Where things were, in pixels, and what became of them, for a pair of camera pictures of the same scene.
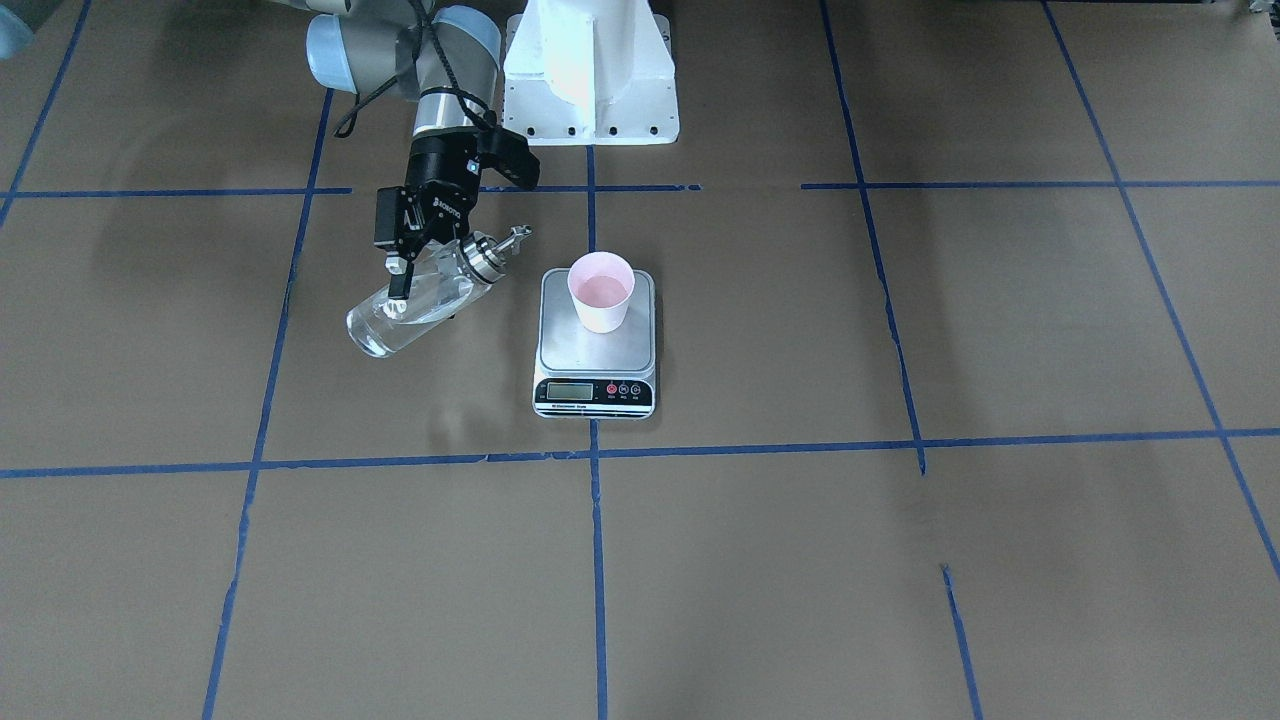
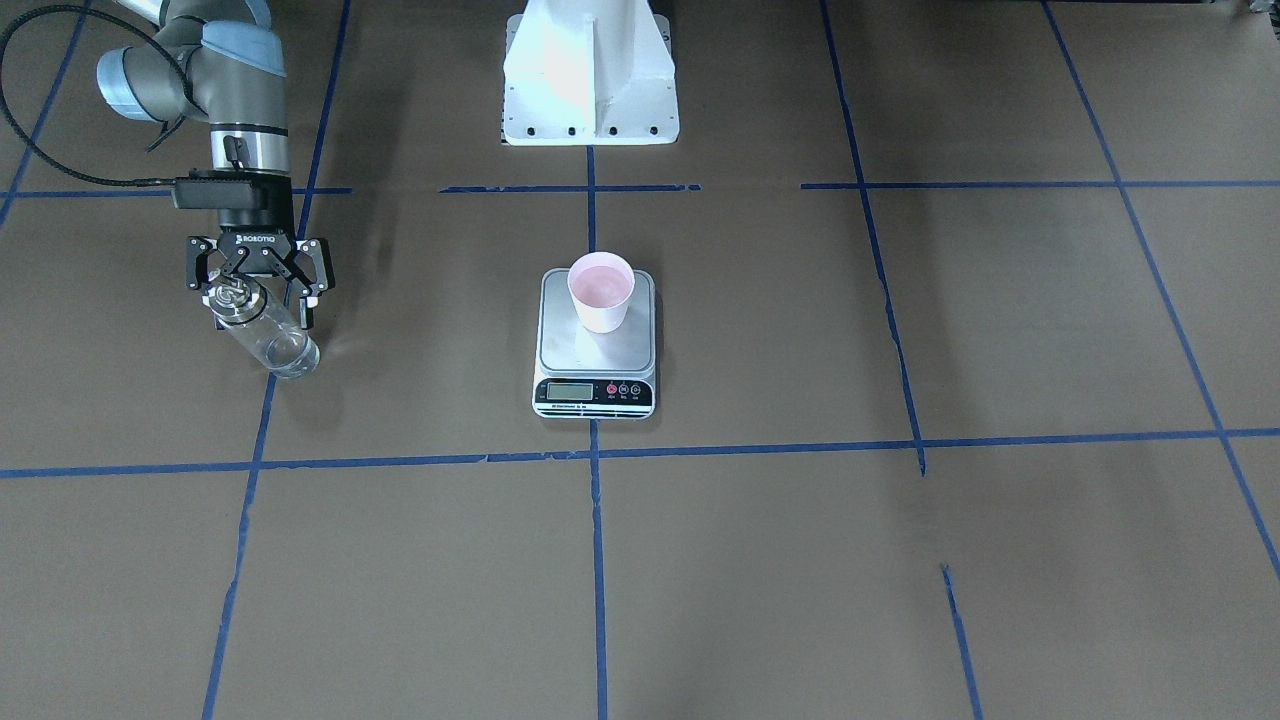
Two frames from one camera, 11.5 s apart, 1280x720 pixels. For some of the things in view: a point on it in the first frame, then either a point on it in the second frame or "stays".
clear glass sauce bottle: (446, 281) -> (242, 307)
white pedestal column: (590, 72) stays
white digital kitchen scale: (586, 375) stays
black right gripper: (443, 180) -> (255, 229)
